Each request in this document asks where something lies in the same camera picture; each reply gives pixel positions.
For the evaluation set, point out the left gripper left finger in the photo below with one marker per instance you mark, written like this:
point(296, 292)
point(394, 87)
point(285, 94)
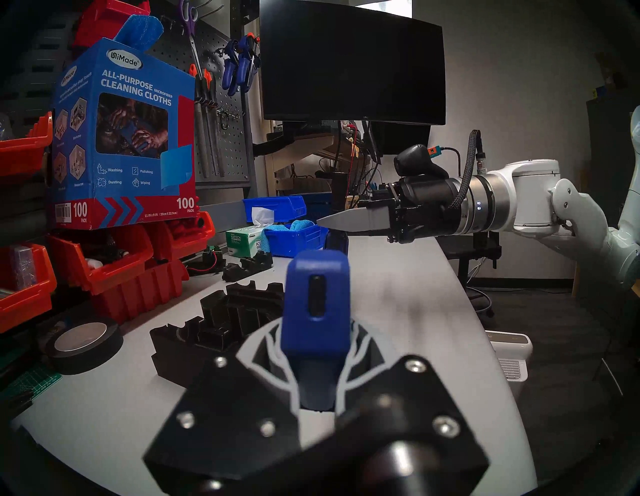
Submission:
point(225, 415)

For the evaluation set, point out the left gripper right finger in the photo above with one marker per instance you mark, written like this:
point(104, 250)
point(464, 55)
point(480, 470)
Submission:
point(415, 400)

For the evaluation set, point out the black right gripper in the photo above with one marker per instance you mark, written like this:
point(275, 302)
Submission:
point(430, 210)

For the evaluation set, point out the blue bar clamp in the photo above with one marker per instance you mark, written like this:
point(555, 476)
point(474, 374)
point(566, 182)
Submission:
point(315, 310)

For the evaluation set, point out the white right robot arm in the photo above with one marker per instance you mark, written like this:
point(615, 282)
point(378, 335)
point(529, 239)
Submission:
point(530, 200)

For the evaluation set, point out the small black printed part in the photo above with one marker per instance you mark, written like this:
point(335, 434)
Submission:
point(247, 265)

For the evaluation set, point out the blue spring clamp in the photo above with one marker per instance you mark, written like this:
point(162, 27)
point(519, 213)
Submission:
point(231, 65)
point(247, 60)

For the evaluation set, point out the blue cloth in bin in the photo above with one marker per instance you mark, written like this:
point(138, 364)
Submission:
point(302, 225)

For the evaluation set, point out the blue storage bin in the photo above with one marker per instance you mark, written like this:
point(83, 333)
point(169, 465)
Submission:
point(275, 207)
point(295, 242)

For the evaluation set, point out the small black monitor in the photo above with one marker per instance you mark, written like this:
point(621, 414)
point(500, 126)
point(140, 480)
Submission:
point(400, 137)

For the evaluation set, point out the white side desk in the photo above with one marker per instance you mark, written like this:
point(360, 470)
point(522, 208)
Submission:
point(280, 165)

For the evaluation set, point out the white air purifier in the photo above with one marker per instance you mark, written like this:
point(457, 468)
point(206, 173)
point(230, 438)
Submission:
point(510, 350)

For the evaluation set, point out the green tissue box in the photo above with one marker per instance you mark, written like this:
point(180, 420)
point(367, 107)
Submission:
point(242, 242)

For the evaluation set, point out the grey perforated pegboard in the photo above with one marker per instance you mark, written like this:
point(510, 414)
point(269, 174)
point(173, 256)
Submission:
point(230, 160)

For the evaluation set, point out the upturned red bin stack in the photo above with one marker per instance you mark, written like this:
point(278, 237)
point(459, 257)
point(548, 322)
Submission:
point(145, 295)

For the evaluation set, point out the large black monitor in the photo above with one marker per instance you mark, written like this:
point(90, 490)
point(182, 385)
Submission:
point(350, 60)

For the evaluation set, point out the red storage bin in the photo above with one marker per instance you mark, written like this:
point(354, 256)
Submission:
point(195, 235)
point(115, 270)
point(25, 300)
point(105, 22)
point(25, 150)

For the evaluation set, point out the metal peg hook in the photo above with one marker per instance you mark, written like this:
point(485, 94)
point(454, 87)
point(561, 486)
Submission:
point(225, 117)

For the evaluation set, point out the black tape roll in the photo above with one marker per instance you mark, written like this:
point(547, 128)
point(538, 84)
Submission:
point(60, 360)

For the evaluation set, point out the orange black screwdriver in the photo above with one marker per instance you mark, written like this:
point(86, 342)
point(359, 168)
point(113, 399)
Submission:
point(196, 85)
point(209, 90)

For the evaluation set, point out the green cutting mat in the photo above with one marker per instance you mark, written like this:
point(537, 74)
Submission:
point(25, 387)

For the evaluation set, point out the blue cleaning cloths box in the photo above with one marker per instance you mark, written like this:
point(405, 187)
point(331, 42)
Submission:
point(125, 200)

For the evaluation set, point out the blue cloth in box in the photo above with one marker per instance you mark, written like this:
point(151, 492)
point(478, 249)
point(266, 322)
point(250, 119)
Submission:
point(137, 32)

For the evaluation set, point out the dark louvered bin panel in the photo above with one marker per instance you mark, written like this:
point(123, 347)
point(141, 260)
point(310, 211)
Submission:
point(30, 75)

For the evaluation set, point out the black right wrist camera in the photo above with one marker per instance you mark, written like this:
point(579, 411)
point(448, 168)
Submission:
point(420, 160)

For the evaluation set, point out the black monitor mount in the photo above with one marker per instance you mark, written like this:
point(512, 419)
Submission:
point(280, 142)

